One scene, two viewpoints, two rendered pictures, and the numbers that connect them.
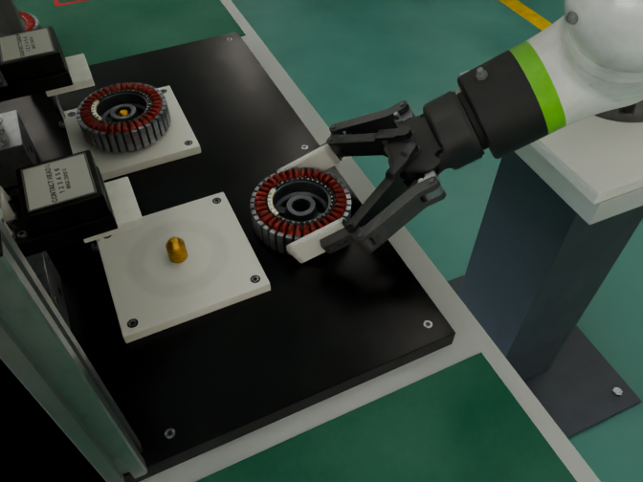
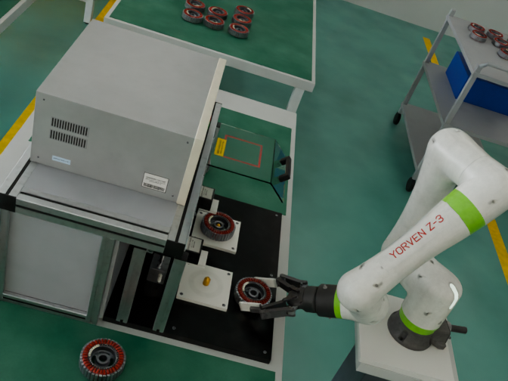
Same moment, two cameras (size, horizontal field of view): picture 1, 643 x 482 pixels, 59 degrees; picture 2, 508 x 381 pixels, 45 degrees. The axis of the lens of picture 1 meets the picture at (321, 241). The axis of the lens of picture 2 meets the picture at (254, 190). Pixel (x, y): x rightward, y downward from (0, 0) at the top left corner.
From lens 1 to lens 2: 1.21 m
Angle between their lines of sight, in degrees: 18
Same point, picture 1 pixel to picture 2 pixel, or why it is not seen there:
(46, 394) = (167, 291)
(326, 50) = (359, 225)
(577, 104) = (345, 312)
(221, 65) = (265, 224)
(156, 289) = (193, 289)
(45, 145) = not seen: hidden behind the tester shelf
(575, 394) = not seen: outside the picture
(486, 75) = (326, 288)
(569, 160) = (362, 341)
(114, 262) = (186, 273)
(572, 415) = not seen: outside the picture
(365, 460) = (219, 371)
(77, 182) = (196, 246)
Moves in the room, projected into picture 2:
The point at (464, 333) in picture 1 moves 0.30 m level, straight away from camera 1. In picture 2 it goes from (275, 364) to (350, 332)
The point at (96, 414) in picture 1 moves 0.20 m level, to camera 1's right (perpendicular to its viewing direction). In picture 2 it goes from (169, 303) to (233, 348)
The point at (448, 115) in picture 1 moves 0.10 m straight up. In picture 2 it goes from (309, 292) to (322, 268)
